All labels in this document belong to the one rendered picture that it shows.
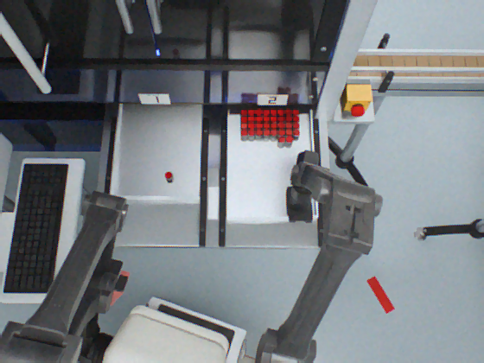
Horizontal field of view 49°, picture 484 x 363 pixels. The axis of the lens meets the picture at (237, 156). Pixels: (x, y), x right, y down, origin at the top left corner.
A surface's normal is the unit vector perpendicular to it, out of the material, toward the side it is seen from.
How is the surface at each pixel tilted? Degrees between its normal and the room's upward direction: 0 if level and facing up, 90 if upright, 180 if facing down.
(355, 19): 90
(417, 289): 0
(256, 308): 0
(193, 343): 43
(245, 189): 0
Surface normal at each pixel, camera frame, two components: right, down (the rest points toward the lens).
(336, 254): -0.11, 0.55
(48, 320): 0.26, -0.84
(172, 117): 0.00, -0.37
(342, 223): 0.18, -0.52
